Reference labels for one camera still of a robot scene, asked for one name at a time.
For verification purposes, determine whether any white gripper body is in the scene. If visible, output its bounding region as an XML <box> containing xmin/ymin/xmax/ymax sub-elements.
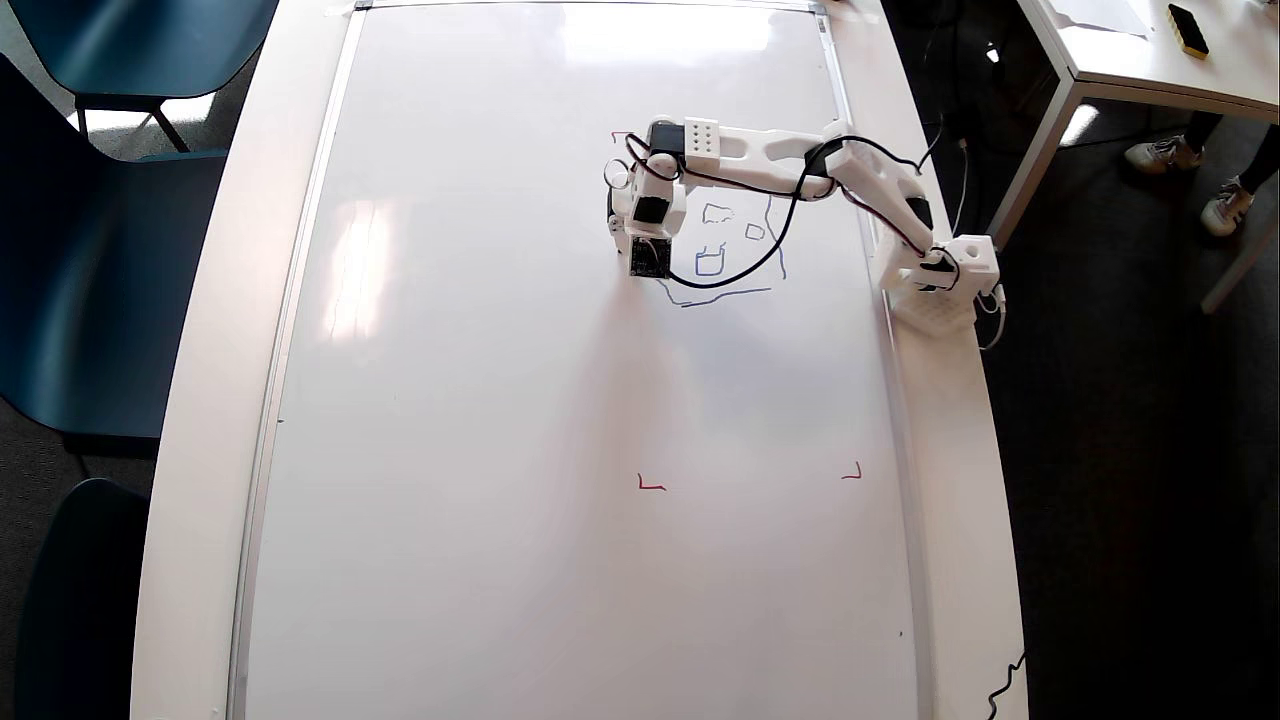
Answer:
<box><xmin>607</xmin><ymin>152</ymin><xmax>688</xmax><ymax>256</ymax></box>

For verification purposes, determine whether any large white whiteboard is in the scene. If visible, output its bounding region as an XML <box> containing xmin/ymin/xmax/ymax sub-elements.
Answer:
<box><xmin>228</xmin><ymin>0</ymin><xmax>936</xmax><ymax>720</ymax></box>

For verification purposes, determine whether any white paper sheet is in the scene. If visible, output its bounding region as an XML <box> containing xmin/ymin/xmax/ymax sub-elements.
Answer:
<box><xmin>1050</xmin><ymin>0</ymin><xmax>1153</xmax><ymax>39</ymax></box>

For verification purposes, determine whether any beige sneaker shoe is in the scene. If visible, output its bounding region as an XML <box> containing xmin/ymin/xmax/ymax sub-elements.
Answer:
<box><xmin>1127</xmin><ymin>134</ymin><xmax>1206</xmax><ymax>174</ymax></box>
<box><xmin>1201</xmin><ymin>178</ymin><xmax>1257</xmax><ymax>238</ymax></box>

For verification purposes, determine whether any blue plastic chair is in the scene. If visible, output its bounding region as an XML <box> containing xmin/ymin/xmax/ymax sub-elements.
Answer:
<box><xmin>0</xmin><ymin>55</ymin><xmax>231</xmax><ymax>443</ymax></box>
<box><xmin>5</xmin><ymin>0</ymin><xmax>281</xmax><ymax>153</ymax></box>
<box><xmin>15</xmin><ymin>478</ymin><xmax>153</xmax><ymax>720</ymax></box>

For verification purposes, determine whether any dark trouser leg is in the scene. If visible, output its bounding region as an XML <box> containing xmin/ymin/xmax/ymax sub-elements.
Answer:
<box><xmin>1238</xmin><ymin>122</ymin><xmax>1280</xmax><ymax>198</ymax></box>
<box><xmin>1186</xmin><ymin>110</ymin><xmax>1229</xmax><ymax>153</ymax></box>

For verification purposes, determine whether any black yellow board eraser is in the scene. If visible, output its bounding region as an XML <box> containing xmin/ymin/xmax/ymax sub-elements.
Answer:
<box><xmin>1165</xmin><ymin>4</ymin><xmax>1210</xmax><ymax>60</ymax></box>

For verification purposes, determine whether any white side table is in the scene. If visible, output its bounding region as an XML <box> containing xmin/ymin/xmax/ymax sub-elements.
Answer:
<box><xmin>985</xmin><ymin>0</ymin><xmax>1280</xmax><ymax>316</ymax></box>

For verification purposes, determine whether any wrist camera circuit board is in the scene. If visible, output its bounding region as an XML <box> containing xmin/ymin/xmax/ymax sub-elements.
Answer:
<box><xmin>629</xmin><ymin>236</ymin><xmax>672</xmax><ymax>279</ymax></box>

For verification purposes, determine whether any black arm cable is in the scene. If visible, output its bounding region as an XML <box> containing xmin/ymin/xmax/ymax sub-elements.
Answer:
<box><xmin>625</xmin><ymin>133</ymin><xmax>963</xmax><ymax>293</ymax></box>

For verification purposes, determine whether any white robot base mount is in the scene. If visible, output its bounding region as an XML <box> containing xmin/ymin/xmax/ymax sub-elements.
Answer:
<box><xmin>878</xmin><ymin>235</ymin><xmax>1001</xmax><ymax>338</ymax></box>

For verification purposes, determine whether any white base cable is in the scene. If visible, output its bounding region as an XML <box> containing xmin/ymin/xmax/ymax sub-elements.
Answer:
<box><xmin>975</xmin><ymin>285</ymin><xmax>1007</xmax><ymax>351</ymax></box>

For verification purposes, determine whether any black zigzag cable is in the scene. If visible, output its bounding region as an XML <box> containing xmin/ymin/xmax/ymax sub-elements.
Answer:
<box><xmin>985</xmin><ymin>652</ymin><xmax>1029</xmax><ymax>720</ymax></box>

